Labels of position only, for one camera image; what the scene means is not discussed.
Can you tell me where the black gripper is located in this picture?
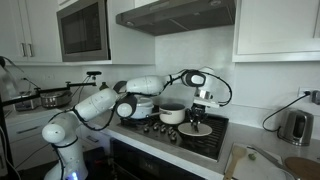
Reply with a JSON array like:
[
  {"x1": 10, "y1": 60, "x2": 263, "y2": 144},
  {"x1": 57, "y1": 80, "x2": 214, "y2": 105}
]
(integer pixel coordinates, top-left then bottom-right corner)
[{"x1": 186, "y1": 103, "x2": 209, "y2": 133}]

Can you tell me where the cream saucepan lid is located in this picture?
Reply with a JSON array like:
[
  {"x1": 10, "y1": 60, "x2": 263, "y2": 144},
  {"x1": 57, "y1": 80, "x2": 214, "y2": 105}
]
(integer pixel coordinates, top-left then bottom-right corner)
[{"x1": 177, "y1": 121, "x2": 214, "y2": 137}]

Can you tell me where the cream saucepan with metal handle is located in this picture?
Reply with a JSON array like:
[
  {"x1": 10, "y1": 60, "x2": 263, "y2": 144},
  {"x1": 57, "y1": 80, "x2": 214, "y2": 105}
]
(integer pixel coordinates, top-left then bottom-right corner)
[{"x1": 145, "y1": 102, "x2": 187, "y2": 126}]

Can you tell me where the pale grey dutch oven lid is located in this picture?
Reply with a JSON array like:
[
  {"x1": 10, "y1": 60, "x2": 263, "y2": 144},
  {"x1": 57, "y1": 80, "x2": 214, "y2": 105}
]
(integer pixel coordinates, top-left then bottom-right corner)
[{"x1": 134, "y1": 95, "x2": 155, "y2": 108}]

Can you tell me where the steel cooker pot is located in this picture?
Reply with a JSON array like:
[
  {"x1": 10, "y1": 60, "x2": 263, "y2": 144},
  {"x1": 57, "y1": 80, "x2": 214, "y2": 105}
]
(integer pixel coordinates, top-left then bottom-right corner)
[{"x1": 39, "y1": 89, "x2": 73, "y2": 110}]

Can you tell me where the stainless gas cooktop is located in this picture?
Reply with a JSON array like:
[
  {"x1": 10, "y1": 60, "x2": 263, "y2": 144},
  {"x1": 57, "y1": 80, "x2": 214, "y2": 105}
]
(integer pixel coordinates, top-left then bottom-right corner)
[{"x1": 116, "y1": 104, "x2": 231, "y2": 163}]

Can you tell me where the wooden spatula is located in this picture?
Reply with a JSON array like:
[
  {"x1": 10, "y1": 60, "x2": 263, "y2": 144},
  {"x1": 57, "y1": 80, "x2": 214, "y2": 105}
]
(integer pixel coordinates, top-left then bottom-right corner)
[{"x1": 224, "y1": 145, "x2": 249, "y2": 180}]

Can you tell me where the pale grey dutch oven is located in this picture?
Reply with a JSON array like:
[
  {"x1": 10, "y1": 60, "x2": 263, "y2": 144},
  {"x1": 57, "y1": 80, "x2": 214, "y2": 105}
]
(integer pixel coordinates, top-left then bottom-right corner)
[{"x1": 130, "y1": 99, "x2": 155, "y2": 120}]

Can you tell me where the black built-in oven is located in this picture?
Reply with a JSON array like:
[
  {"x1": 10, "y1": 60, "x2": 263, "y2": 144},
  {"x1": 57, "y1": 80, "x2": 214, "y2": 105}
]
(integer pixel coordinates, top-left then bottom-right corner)
[{"x1": 109, "y1": 137, "x2": 206, "y2": 180}]

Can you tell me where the small green lime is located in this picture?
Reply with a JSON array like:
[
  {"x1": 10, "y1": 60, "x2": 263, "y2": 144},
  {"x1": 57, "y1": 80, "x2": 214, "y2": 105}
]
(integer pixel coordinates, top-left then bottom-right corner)
[{"x1": 247, "y1": 152, "x2": 259, "y2": 162}]

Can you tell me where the kitchen knife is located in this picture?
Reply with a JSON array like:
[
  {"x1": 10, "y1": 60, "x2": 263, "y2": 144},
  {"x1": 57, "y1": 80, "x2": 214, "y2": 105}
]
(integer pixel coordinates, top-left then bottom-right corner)
[{"x1": 246, "y1": 145, "x2": 303, "y2": 180}]

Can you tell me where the white cutting board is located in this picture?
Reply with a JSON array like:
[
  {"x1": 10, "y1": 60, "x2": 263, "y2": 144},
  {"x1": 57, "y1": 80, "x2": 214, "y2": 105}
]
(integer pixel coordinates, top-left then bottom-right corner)
[{"x1": 223, "y1": 142, "x2": 297, "y2": 180}]

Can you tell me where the dark olive oil bottle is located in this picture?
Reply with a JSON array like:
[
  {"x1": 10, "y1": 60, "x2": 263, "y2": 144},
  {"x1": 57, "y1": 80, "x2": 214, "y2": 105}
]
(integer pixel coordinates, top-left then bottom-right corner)
[{"x1": 98, "y1": 81, "x2": 111, "y2": 92}]

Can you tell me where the stainless electric kettle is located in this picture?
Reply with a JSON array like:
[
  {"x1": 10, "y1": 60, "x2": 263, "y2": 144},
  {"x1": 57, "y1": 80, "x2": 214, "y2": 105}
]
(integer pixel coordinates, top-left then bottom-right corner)
[{"x1": 278, "y1": 109, "x2": 316, "y2": 148}]

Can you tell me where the grey range hood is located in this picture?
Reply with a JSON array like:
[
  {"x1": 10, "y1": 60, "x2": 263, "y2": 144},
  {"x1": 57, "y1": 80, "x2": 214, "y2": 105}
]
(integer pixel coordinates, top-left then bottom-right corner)
[{"x1": 115, "y1": 0, "x2": 238, "y2": 37}]

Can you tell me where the white upper cabinet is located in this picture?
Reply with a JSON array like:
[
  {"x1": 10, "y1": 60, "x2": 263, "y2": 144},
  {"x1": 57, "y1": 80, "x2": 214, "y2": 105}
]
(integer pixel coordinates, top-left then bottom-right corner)
[
  {"x1": 232, "y1": 0, "x2": 320, "y2": 64},
  {"x1": 105, "y1": 0, "x2": 157, "y2": 66},
  {"x1": 0, "y1": 0, "x2": 64, "y2": 66}
]

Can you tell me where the white cabinet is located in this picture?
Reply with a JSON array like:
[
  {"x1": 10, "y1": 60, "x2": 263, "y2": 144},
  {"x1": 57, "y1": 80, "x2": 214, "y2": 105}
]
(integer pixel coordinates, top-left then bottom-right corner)
[
  {"x1": 0, "y1": 0, "x2": 64, "y2": 66},
  {"x1": 4, "y1": 108, "x2": 113, "y2": 171},
  {"x1": 105, "y1": 0, "x2": 157, "y2": 66},
  {"x1": 232, "y1": 0, "x2": 320, "y2": 64}
]

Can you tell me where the round wooden board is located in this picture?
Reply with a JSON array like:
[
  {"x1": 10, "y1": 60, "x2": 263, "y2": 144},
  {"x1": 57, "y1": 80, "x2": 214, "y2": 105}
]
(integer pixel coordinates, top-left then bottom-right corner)
[{"x1": 283, "y1": 156, "x2": 320, "y2": 180}]

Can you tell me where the dark power plug adapter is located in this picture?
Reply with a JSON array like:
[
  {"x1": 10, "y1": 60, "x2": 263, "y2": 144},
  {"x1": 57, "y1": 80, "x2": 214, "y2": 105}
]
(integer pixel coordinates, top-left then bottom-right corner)
[{"x1": 304, "y1": 89, "x2": 320, "y2": 106}]

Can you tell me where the stainless built-in microwave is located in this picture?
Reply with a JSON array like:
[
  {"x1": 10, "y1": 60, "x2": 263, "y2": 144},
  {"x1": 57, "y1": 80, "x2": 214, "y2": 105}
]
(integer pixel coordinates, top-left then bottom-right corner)
[{"x1": 56, "y1": 0, "x2": 111, "y2": 63}]

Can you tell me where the white lower cabinet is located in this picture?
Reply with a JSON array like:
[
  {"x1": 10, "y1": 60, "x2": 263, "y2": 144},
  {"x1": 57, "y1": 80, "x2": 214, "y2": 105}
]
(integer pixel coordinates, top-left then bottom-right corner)
[{"x1": 4, "y1": 108, "x2": 113, "y2": 171}]

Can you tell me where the translucent grey cover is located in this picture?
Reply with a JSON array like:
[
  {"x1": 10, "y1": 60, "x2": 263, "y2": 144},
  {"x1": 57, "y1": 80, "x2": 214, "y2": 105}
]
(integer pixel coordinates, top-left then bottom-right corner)
[{"x1": 0, "y1": 55, "x2": 22, "y2": 101}]

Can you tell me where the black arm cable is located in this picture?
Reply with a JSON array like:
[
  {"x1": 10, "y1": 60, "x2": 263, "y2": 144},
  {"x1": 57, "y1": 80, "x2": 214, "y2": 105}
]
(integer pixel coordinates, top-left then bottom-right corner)
[{"x1": 49, "y1": 68, "x2": 234, "y2": 180}]

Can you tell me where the black kettle power cable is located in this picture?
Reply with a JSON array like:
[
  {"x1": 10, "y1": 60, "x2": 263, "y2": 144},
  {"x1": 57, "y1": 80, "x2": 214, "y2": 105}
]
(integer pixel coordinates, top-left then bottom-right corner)
[{"x1": 261, "y1": 94, "x2": 312, "y2": 134}]

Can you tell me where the silver drawer handle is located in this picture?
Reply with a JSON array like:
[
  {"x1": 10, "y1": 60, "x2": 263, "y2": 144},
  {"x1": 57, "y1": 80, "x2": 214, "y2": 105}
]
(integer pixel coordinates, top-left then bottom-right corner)
[
  {"x1": 85, "y1": 134, "x2": 100, "y2": 144},
  {"x1": 16, "y1": 125, "x2": 42, "y2": 135}
]

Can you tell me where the white wall outlet plate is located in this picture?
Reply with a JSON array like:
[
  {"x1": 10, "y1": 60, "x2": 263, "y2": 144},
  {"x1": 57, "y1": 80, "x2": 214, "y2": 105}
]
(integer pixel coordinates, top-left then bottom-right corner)
[
  {"x1": 42, "y1": 72, "x2": 56, "y2": 82},
  {"x1": 297, "y1": 86, "x2": 320, "y2": 105}
]

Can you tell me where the small black camera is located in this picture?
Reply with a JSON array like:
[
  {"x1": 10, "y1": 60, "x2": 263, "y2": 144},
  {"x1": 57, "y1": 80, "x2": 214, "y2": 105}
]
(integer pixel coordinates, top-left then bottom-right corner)
[{"x1": 85, "y1": 70, "x2": 103, "y2": 78}]

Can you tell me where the black appliance cable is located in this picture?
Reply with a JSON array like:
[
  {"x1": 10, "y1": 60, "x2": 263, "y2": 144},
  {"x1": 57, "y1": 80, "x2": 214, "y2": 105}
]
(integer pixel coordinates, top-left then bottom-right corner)
[{"x1": 20, "y1": 77, "x2": 42, "y2": 91}]

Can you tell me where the black camera stand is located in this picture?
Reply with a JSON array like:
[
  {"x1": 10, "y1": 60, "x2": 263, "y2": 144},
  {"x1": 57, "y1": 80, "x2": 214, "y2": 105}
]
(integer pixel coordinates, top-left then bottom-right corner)
[{"x1": 0, "y1": 79, "x2": 98, "y2": 180}]

